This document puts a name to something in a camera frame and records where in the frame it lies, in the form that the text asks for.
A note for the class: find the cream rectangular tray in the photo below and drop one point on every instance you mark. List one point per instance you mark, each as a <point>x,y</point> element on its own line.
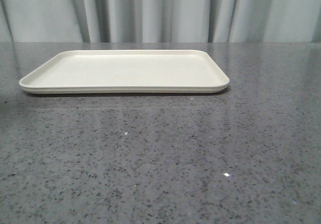
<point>127,71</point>

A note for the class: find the grey-green curtain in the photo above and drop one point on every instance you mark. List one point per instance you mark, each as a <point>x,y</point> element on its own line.
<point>155,21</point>

